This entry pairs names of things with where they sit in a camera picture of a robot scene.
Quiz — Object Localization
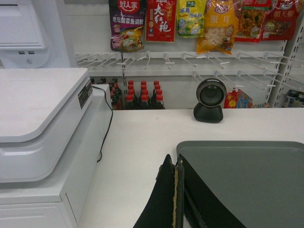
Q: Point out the red cap soy sauce bottle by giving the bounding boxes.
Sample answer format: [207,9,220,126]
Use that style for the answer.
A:
[125,80,138,110]
[139,81,151,110]
[151,81,165,110]

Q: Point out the white checkout scale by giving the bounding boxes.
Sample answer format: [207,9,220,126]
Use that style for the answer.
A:
[0,68,93,183]

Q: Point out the black barcode scanner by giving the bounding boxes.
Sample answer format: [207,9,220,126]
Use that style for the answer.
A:
[193,78,227,123]

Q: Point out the yellow white fungus packet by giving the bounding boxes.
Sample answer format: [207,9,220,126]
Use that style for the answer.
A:
[196,0,238,55]

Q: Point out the white cash register base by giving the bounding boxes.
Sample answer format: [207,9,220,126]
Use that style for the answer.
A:
[0,85,113,228]

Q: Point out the purple fish seasoning packet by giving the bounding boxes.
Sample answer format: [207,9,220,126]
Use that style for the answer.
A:
[108,0,147,52]

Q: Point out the white point of sale screen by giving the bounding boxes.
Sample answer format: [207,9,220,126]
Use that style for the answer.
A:
[0,0,53,69]

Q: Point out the red dried chili packet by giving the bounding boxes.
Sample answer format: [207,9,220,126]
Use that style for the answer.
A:
[235,0,271,42]

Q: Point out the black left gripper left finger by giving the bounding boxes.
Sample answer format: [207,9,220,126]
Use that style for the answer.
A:
[134,154,175,228]

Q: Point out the red pepper packet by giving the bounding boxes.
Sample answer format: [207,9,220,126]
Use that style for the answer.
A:
[261,0,303,41]

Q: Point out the black power cable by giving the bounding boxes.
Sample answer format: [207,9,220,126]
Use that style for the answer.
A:
[91,85,114,163]

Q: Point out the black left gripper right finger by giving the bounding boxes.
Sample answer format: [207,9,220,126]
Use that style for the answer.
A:
[178,154,245,228]

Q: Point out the grey-silver rectangular tray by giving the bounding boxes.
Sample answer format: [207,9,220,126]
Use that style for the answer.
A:
[176,141,304,228]

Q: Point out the green yellow seasoning packet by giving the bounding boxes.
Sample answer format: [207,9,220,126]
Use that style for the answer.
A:
[177,0,206,38]

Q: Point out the white peg hook rack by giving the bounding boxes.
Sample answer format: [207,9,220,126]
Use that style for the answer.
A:
[76,51,304,90]

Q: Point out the red snack pouch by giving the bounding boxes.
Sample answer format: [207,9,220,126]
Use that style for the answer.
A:
[224,88,238,109]

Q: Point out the red seasoning packet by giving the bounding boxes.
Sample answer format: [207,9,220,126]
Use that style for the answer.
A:
[146,0,177,43]

